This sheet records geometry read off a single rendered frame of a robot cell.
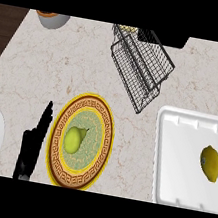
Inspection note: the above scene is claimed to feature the patterned yellow-rimmed plate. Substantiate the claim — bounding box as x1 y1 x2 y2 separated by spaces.
40 87 122 195

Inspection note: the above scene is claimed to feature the green pear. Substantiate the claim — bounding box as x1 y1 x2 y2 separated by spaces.
61 124 90 157

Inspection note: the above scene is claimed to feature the black tiered wire basket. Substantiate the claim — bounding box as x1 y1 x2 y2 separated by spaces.
98 23 182 120

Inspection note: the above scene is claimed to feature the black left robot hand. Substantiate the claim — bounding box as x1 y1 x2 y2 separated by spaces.
11 96 57 184

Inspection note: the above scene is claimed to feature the yellow lemon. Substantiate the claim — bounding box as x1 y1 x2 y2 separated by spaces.
196 143 218 184

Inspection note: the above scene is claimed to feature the white tray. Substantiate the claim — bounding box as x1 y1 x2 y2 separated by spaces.
141 104 218 215

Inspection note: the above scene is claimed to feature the grey bowl with orange rim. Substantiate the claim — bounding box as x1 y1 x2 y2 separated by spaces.
33 9 72 34

